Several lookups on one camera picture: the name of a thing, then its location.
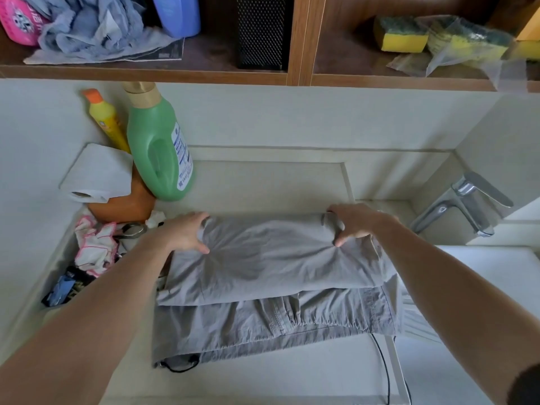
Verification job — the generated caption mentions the person's right hand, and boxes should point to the person's right hand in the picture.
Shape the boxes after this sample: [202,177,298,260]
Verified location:
[327,203,400,248]

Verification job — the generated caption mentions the person's left hand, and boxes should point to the person's left hand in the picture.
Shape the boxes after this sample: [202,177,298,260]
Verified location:
[161,212,211,255]

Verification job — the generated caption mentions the grey trousers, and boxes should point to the grey trousers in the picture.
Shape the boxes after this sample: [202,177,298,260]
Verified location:
[152,211,406,373]

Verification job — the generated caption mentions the person's left forearm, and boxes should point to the person's left forearm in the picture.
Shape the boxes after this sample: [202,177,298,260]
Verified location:
[0,227,178,405]

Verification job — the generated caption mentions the person's right forearm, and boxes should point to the person's right forearm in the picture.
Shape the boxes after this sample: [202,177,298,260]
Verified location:
[372,216,540,405]

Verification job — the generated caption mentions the small metal object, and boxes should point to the small metal object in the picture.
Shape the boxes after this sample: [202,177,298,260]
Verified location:
[115,222,148,242]

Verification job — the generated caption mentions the orange plastic basin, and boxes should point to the orange plastic basin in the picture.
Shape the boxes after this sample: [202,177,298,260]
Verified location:
[86,166,158,224]

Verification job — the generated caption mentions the green detergent bottle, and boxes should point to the green detergent bottle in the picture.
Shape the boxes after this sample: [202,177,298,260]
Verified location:
[123,82,195,202]

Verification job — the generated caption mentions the pink and white cloth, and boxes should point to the pink and white cloth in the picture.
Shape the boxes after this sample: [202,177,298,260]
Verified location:
[74,215,120,278]

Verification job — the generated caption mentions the white toilet paper roll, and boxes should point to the white toilet paper roll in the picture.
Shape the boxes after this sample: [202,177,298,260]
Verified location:
[59,143,134,204]

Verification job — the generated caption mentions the chrome faucet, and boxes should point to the chrome faucet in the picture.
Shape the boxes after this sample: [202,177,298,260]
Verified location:
[410,171,514,238]

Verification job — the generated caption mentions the blue and black packet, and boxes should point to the blue and black packet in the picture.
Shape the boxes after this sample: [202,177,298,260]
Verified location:
[41,267,95,308]

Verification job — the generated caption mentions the white sink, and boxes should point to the white sink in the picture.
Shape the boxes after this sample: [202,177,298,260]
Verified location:
[396,244,540,405]

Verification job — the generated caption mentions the yellow bottle with orange cap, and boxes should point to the yellow bottle with orange cap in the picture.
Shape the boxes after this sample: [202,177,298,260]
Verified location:
[82,88,131,154]

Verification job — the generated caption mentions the wooden shelf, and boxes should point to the wooden shelf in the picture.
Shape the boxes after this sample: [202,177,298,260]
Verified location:
[0,0,540,94]

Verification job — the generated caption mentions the printed paper sheet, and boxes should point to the printed paper sheet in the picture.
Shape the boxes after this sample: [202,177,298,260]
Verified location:
[122,37,185,63]

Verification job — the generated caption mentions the yellow and green sponge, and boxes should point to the yellow and green sponge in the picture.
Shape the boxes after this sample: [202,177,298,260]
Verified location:
[373,16,430,53]

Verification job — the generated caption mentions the black mesh container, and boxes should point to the black mesh container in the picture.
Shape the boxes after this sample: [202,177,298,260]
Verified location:
[235,0,294,71]

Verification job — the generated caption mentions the bagged yellow and green sponges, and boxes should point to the bagged yellow and green sponges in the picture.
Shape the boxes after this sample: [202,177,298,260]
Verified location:
[386,14,528,90]

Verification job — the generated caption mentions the black sleeve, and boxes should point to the black sleeve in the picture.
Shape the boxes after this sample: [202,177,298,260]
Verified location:
[506,362,540,405]

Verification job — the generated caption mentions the blue plastic bottle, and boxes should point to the blue plastic bottle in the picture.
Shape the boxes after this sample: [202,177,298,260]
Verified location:
[151,0,201,39]

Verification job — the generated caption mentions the blue-grey crumpled cloth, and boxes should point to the blue-grey crumpled cloth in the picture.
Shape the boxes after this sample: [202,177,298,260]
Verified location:
[23,0,180,65]

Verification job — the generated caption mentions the pink packet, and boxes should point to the pink packet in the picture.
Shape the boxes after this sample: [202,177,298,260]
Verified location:
[0,0,50,47]

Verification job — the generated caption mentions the black cable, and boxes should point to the black cable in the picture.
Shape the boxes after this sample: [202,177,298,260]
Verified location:
[370,332,413,405]

